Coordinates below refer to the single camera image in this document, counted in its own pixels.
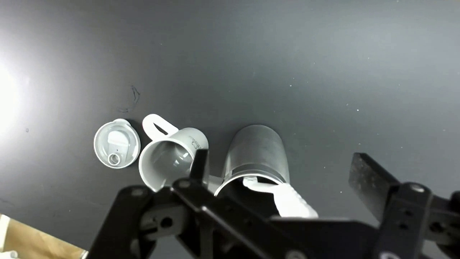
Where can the clear round plastic lid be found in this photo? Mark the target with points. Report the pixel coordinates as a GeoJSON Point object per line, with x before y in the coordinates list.
{"type": "Point", "coordinates": [116, 145]}

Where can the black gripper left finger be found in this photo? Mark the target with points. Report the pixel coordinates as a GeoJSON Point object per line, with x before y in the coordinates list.
{"type": "Point", "coordinates": [153, 221]}

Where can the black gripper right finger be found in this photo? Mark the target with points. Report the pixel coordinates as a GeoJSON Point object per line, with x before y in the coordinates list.
{"type": "Point", "coordinates": [407, 217]}

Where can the white ceramic mug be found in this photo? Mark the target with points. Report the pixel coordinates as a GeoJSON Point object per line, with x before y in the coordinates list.
{"type": "Point", "coordinates": [167, 164]}

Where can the open cardboard box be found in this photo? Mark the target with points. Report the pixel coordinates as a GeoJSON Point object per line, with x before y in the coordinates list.
{"type": "Point", "coordinates": [29, 240]}

